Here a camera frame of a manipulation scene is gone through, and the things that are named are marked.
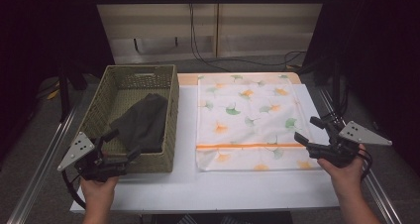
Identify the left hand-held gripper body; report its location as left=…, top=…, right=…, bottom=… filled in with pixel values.
left=57, top=132, right=131, bottom=182

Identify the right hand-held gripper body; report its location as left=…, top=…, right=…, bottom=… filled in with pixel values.
left=306, top=120, right=393, bottom=168

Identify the dark cloth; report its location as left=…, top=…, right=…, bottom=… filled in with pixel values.
left=108, top=92, right=169, bottom=154

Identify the leaf-print mesh laundry bag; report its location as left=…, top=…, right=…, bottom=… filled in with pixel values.
left=195, top=73, right=323, bottom=172

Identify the green woven basket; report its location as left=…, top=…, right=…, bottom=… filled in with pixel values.
left=67, top=63, right=180, bottom=174

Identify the person's right hand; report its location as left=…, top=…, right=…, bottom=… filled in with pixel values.
left=317, top=144, right=366, bottom=193

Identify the person's left hand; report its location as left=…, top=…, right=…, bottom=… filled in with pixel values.
left=80, top=176, right=119, bottom=203

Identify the black metal stand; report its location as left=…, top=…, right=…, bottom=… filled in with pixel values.
left=57, top=61, right=88, bottom=123
left=331, top=58, right=348, bottom=116

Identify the white table board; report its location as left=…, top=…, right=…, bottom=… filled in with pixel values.
left=69, top=83, right=341, bottom=215

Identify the person's striped clothing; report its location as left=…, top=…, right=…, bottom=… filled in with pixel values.
left=176, top=213, right=246, bottom=224

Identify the black curtain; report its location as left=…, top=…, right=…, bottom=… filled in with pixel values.
left=301, top=0, right=420, bottom=175
left=0, top=0, right=115, bottom=153

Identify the left hand-held gripper cable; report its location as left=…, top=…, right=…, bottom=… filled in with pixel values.
left=61, top=168, right=87, bottom=210

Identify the aluminium floor rail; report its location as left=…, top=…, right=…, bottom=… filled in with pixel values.
left=6, top=84, right=100, bottom=224
left=318, top=88, right=402, bottom=224

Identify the black wall cable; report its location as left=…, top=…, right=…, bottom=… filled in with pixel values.
left=188, top=2, right=306, bottom=73

